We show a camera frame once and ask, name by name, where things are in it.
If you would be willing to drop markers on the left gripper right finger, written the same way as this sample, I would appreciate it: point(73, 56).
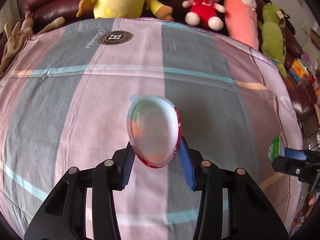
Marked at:
point(250, 214)

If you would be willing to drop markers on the plaid pink grey tablecloth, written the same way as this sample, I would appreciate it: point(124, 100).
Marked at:
point(75, 95)

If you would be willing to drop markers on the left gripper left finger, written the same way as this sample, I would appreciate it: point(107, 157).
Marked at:
point(80, 193)

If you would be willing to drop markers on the green dinosaur plush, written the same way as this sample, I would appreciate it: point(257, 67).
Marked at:
point(273, 45)

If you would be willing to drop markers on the white green paper cup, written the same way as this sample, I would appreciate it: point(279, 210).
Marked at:
point(276, 148)

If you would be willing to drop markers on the brown teddy bear red outfit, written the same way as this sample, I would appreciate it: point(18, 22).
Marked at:
point(204, 12)

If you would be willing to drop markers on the dark red leather sofa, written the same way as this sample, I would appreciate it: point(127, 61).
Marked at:
point(302, 97)

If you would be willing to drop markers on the egg-shaped plastic shell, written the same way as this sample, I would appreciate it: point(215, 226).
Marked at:
point(154, 129)

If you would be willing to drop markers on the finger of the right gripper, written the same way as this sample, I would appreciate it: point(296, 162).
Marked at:
point(294, 154)

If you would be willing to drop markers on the colourful toy books stack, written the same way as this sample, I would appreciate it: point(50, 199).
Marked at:
point(303, 73)

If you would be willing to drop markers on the pink carrot rabbit plush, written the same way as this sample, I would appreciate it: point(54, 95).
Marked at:
point(241, 21)

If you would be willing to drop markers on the yellow duck plush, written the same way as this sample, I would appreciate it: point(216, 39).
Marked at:
point(125, 8)

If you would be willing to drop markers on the beige long-eared plush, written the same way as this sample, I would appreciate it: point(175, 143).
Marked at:
point(16, 38)

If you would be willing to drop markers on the person's right hand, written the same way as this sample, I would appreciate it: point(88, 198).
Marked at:
point(309, 203)

